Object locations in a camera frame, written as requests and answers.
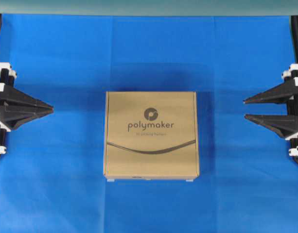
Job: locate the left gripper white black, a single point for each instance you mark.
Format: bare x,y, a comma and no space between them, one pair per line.
12,117

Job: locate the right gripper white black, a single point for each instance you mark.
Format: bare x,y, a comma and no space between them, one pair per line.
285,127

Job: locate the brown polymaker cardboard box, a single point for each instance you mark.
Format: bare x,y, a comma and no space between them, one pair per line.
151,136

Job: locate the blue table cloth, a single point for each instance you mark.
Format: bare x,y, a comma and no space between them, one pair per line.
51,178

